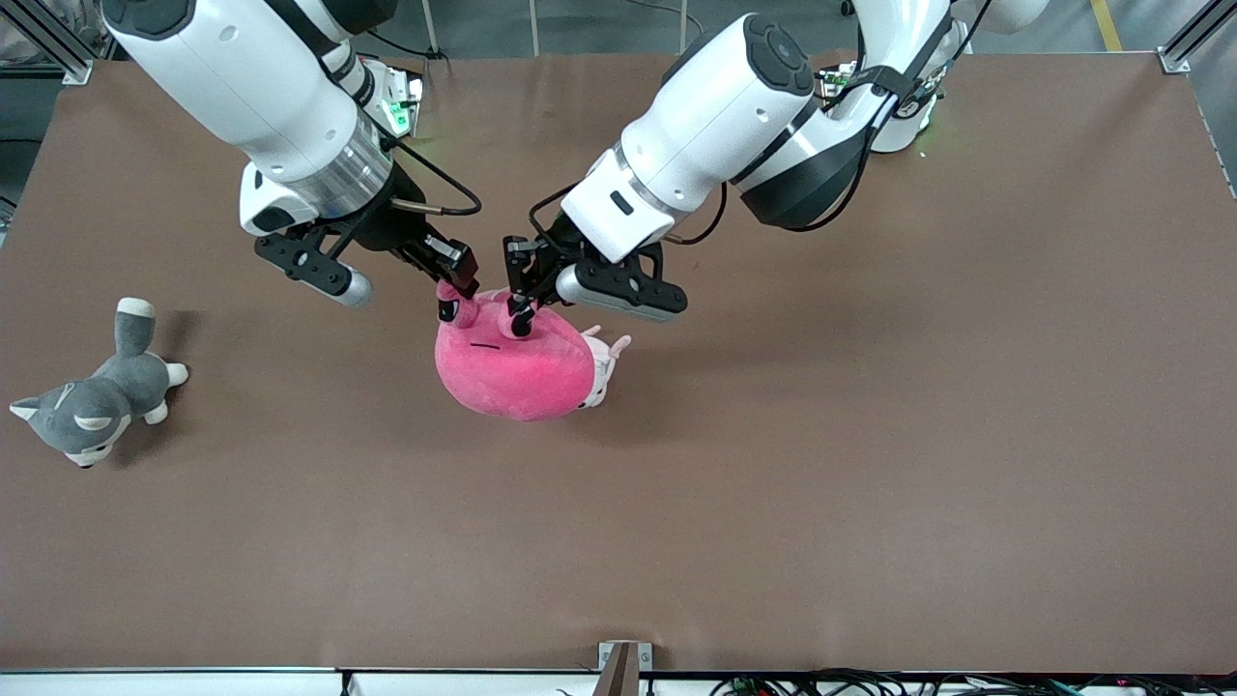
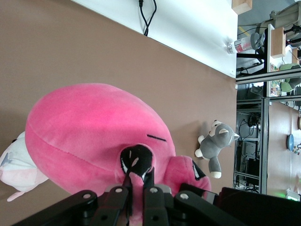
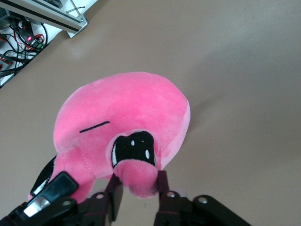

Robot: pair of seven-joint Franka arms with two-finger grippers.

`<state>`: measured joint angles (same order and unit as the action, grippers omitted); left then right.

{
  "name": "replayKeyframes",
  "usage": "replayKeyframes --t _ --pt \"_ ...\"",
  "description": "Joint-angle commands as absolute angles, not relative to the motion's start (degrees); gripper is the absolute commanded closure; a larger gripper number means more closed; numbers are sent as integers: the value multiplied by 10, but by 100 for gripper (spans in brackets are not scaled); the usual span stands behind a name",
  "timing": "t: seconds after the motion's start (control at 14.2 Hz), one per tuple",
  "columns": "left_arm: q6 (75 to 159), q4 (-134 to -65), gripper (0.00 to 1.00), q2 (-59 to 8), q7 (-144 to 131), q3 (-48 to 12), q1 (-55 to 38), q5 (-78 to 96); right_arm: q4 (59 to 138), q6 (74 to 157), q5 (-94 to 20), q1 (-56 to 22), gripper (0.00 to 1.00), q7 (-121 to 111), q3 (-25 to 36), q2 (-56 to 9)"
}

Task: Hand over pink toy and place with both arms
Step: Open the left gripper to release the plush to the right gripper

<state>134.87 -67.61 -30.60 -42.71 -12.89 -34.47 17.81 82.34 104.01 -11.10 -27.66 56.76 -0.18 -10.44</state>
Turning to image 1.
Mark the white pink plush dog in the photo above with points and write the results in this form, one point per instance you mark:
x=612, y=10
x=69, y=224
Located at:
x=604, y=362

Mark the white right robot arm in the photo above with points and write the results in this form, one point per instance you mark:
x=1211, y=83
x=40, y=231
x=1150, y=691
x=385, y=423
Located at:
x=222, y=68

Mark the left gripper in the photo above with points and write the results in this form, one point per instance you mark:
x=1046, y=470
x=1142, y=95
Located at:
x=553, y=255

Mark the grey husky plush toy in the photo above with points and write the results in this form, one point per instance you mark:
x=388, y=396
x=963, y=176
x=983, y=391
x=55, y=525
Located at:
x=116, y=387

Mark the white metal leg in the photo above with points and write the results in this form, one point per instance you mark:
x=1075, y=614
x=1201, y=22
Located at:
x=533, y=29
x=683, y=24
x=429, y=29

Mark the aluminium frame profile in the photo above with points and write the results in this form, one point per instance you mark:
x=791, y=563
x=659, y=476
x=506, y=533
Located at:
x=58, y=53
x=1184, y=48

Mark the white edge rail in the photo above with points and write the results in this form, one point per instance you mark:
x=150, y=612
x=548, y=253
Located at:
x=193, y=684

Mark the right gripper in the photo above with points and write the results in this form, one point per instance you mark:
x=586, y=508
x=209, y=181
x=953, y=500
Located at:
x=394, y=227

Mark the metal bracket with post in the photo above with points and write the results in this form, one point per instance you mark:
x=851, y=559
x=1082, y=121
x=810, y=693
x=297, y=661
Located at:
x=623, y=672

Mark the pink round plush toy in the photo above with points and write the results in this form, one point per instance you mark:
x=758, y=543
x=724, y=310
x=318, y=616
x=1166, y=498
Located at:
x=512, y=372

